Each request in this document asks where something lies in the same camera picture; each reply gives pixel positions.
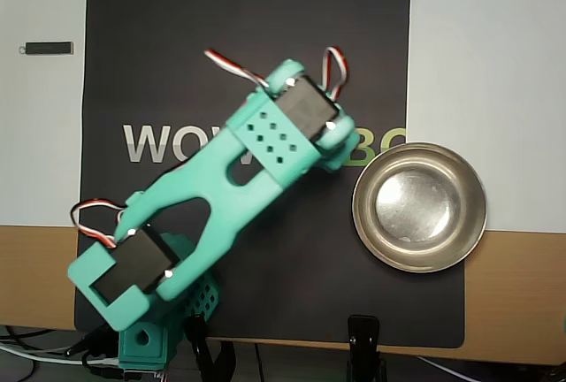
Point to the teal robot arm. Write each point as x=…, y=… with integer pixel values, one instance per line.
x=212, y=187

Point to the white paper sheet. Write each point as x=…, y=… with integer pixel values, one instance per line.
x=486, y=46

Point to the black WOWROBO printed mat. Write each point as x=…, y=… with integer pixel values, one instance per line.
x=265, y=2

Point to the metal bowl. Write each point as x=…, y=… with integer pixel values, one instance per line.
x=420, y=205

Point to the black USB stick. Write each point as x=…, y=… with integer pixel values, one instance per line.
x=46, y=48

